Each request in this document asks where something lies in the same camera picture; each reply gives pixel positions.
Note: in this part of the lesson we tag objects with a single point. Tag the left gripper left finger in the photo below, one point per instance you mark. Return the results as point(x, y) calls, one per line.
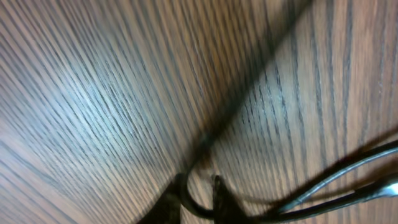
point(167, 208)

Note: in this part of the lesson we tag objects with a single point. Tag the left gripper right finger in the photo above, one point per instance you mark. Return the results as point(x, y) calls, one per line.
point(226, 209)

